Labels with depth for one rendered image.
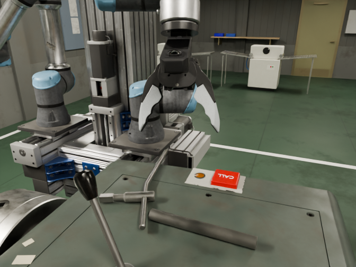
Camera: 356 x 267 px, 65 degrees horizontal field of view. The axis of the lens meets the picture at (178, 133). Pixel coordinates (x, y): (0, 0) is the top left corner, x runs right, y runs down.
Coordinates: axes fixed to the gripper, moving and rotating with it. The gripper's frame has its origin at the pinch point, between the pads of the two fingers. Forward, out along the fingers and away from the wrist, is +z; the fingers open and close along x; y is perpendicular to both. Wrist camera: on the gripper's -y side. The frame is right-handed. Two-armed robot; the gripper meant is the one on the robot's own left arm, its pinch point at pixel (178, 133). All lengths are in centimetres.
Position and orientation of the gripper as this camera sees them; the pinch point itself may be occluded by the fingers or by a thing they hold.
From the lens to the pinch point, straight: 52.9
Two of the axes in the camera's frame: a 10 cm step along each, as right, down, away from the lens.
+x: -9.9, -0.2, 1.5
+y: 1.6, -1.1, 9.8
